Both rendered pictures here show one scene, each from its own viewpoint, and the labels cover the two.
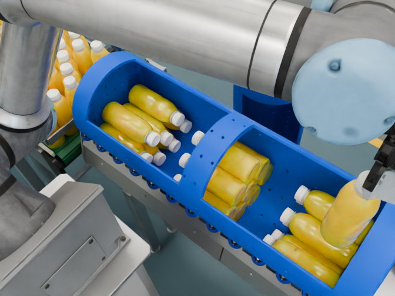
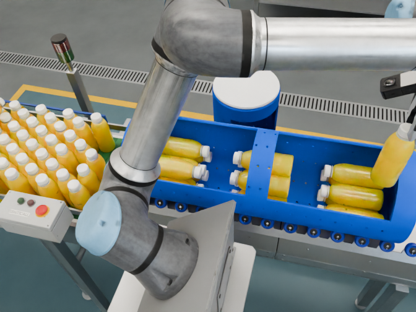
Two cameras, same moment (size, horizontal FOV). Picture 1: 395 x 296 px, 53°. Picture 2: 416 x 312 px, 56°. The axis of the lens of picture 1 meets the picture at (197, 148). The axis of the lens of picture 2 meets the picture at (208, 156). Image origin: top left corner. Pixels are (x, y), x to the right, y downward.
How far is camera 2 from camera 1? 0.45 m
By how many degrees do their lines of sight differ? 17
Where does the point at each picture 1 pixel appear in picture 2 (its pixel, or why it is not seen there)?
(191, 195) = (258, 199)
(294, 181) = (310, 166)
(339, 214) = (391, 160)
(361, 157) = not seen: hidden behind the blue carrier
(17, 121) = (148, 176)
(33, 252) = (219, 264)
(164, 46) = (369, 58)
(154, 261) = not seen: hidden behind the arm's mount
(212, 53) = (400, 54)
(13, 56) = (160, 118)
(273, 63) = not seen: outside the picture
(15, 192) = (168, 232)
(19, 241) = (191, 267)
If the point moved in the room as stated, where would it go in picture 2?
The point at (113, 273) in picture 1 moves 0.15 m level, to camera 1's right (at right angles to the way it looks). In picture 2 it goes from (238, 278) to (286, 249)
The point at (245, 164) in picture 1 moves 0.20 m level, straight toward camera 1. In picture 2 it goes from (286, 162) to (319, 216)
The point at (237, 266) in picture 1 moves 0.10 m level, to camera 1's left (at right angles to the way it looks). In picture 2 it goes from (294, 249) to (270, 264)
